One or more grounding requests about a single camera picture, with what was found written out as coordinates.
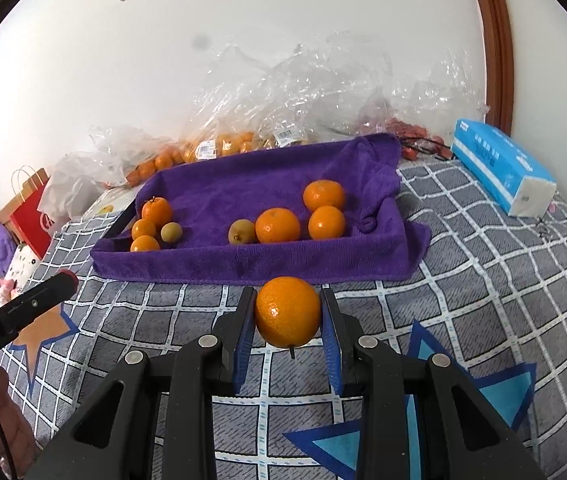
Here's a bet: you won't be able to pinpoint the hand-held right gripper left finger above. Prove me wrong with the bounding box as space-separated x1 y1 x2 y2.
26 287 256 480

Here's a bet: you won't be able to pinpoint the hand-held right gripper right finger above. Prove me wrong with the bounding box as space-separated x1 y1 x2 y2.
321 287 547 480

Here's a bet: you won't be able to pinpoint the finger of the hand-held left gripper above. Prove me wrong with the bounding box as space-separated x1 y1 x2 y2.
8 277 79 340

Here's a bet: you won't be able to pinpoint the green yellow plum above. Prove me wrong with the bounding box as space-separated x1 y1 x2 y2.
228 219 257 246

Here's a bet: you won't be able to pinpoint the large orange mandarin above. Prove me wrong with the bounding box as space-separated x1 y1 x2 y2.
255 207 301 244

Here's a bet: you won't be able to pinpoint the purple towel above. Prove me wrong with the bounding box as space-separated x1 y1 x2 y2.
90 132 431 283

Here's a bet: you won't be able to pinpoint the pile of small red fruits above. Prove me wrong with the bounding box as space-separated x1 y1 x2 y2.
383 117 451 161

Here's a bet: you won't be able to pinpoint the person's left hand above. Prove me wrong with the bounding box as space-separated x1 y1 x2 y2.
0 362 41 478

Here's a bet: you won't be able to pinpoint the white pillow black prints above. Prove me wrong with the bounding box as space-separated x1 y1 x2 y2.
3 242 44 281

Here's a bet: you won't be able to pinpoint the red paper bag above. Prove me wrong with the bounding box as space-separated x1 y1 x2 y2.
9 165 59 260

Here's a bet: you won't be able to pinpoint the wooden headboard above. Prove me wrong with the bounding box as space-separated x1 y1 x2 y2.
0 195 21 226

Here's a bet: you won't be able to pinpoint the grey translucent plastic bag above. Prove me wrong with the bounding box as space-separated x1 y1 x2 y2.
38 152 129 223

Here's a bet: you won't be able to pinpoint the grey checked blanket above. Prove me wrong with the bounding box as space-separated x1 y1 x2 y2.
0 157 567 480

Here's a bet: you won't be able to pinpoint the pile of small tangerines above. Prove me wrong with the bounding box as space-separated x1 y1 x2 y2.
126 146 186 187

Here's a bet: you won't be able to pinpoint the pile of bagged oranges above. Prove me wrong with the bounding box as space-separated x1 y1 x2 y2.
183 131 259 162

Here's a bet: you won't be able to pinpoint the clear plastic bags of oranges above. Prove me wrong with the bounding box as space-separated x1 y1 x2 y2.
183 42 354 161

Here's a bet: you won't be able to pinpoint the blue tissue pack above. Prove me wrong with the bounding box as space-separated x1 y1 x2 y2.
450 118 557 218

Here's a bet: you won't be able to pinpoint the crumpled clear plastic bag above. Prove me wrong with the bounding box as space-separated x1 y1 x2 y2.
313 30 489 146

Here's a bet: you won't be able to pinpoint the black cable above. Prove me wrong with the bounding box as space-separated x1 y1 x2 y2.
401 137 451 158

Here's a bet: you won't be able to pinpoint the brown wooden door frame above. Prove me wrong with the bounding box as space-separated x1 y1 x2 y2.
466 0 515 136

